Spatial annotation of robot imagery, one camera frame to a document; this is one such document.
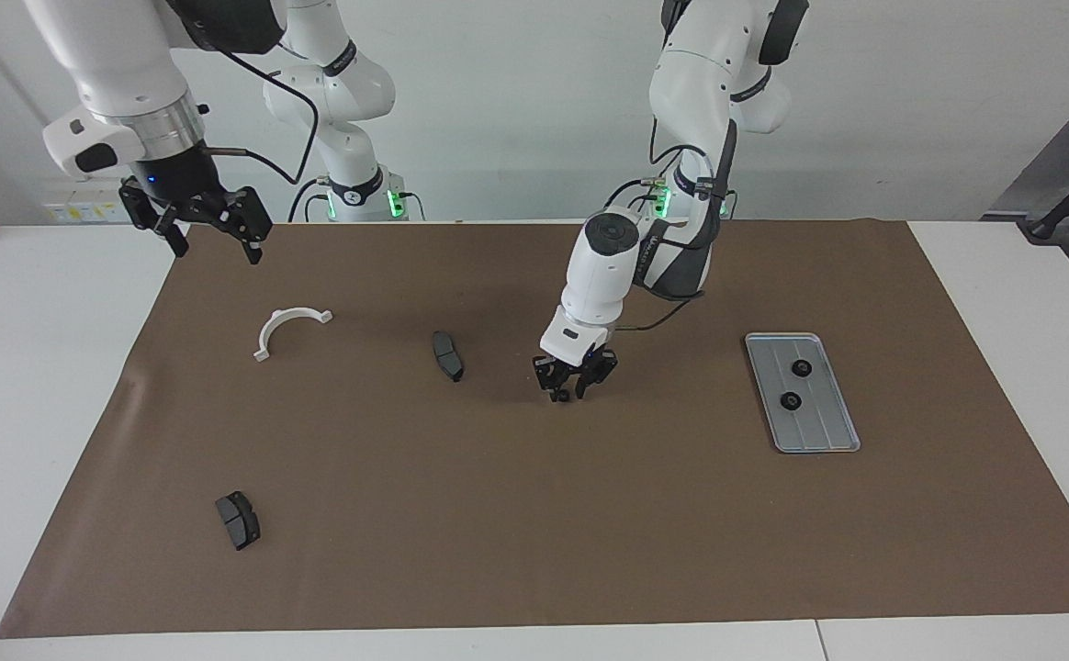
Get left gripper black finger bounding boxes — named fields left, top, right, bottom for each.
left=533, top=356, right=570, bottom=403
left=574, top=356, right=618, bottom=398

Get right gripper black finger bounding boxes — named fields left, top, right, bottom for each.
left=119, top=184, right=189, bottom=258
left=227, top=186, right=274, bottom=264

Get silver metal tray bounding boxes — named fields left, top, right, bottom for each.
left=744, top=332, right=862, bottom=454

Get dark grey brake pad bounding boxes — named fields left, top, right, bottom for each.
left=215, top=491, right=262, bottom=552
left=432, top=330, right=466, bottom=384

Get brown table mat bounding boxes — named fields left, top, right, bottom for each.
left=0, top=218, right=1069, bottom=639

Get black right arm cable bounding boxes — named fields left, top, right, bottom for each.
left=199, top=46, right=320, bottom=185

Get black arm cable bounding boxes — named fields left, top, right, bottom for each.
left=199, top=46, right=320, bottom=185
left=617, top=138, right=742, bottom=333

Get white yellow wall box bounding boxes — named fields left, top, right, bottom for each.
left=43, top=177, right=142, bottom=226

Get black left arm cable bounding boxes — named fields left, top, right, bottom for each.
left=617, top=138, right=742, bottom=333

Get white curved plastic bracket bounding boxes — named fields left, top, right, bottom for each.
left=253, top=308, right=334, bottom=363

